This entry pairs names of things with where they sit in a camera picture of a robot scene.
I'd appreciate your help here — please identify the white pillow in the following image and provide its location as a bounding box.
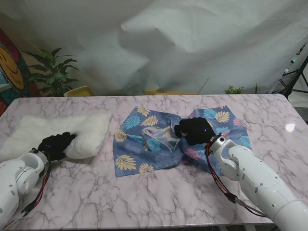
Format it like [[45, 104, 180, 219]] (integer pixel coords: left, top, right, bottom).
[[0, 112, 113, 160]]

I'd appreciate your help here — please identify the red black left arm cable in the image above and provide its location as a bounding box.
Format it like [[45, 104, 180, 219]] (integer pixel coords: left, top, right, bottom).
[[0, 156, 52, 231]]

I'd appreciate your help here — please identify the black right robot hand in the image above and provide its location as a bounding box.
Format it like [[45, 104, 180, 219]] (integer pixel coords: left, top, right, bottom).
[[173, 117, 217, 147]]

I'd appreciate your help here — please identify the red black right arm cable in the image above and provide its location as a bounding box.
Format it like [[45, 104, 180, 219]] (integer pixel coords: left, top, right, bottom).
[[205, 141, 268, 218]]

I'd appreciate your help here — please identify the black tripod stand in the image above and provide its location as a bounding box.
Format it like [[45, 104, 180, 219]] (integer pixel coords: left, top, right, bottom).
[[271, 40, 308, 101]]

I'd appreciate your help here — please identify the red black arm cable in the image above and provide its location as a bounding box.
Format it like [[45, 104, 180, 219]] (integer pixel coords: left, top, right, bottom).
[[205, 141, 268, 218], [0, 156, 52, 231]]

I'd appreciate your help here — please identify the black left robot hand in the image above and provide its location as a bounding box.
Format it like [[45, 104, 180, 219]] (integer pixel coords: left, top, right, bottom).
[[38, 131, 77, 161]]

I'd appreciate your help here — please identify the thin brown stick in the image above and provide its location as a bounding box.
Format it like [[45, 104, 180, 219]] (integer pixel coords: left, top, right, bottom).
[[197, 77, 209, 95]]

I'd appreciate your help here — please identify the colourful smiley face board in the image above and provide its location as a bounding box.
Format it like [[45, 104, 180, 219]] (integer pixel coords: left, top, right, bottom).
[[0, 28, 40, 116]]

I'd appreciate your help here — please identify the small green plant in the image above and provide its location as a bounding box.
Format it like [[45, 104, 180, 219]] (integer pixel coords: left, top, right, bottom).
[[223, 85, 245, 95]]

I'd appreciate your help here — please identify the large green potted plant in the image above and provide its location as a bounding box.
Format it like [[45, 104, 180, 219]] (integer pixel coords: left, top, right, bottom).
[[21, 47, 79, 97]]

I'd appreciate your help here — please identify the yellow plastic chair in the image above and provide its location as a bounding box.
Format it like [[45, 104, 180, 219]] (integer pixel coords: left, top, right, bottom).
[[64, 86, 96, 97]]

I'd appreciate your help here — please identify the white backdrop sheet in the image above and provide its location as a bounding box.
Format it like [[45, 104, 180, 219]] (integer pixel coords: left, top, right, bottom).
[[0, 0, 308, 96]]

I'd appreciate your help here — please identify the blue leaf print pillowcase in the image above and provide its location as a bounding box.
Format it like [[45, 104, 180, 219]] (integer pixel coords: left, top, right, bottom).
[[113, 105, 252, 179]]

